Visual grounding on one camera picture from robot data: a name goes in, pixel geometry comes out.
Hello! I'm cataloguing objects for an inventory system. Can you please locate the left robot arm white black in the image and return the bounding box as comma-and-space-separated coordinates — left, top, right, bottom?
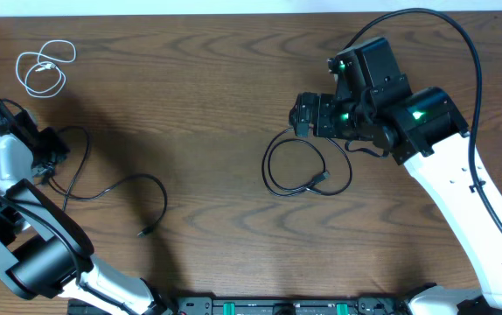
0, 99, 178, 314

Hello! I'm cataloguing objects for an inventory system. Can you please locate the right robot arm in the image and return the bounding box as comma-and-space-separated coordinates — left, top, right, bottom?
289, 38, 502, 314

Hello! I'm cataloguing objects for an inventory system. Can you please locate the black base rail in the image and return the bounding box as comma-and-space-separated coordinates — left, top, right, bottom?
66, 283, 436, 315

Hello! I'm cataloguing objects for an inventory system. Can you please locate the white USB cable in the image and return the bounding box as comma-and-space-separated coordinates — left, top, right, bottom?
15, 39, 78, 99

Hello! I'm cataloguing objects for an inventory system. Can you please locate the black USB cable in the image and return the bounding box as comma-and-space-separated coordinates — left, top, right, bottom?
261, 126, 353, 198
45, 125, 169, 239

